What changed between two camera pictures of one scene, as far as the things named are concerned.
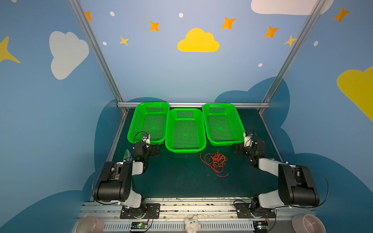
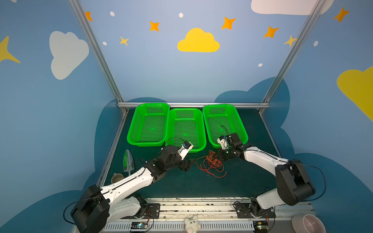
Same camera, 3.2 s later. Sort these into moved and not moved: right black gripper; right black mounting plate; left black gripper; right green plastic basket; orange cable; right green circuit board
Moved: left black gripper; right black gripper
Not moved: orange cable; right black mounting plate; right green circuit board; right green plastic basket
